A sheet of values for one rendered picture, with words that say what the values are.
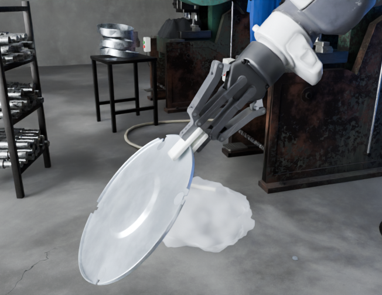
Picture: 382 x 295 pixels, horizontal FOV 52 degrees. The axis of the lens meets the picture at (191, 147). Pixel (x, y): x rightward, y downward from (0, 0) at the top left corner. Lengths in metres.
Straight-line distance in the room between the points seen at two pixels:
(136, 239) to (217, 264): 0.96
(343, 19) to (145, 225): 0.41
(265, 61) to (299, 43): 0.06
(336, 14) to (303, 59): 0.09
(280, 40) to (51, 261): 1.29
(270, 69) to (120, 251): 0.37
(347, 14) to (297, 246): 1.25
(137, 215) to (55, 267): 1.01
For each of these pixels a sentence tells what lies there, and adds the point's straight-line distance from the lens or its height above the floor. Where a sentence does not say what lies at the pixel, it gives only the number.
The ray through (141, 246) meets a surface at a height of 0.60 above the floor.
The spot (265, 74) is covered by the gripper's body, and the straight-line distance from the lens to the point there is 0.64.
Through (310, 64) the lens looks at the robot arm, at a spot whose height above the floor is 0.85.
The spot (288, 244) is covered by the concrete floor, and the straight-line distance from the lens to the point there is 1.72.
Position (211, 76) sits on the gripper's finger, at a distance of 0.64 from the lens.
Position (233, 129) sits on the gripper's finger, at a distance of 0.67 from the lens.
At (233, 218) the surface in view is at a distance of 1.58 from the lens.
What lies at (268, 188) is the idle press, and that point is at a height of 0.03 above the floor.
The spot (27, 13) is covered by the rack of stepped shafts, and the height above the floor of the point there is 0.89.
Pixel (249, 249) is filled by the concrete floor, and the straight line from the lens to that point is 1.66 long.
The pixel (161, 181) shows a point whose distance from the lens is 0.66.
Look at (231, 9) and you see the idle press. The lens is 3.80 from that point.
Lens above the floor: 0.94
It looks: 20 degrees down
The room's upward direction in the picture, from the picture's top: straight up
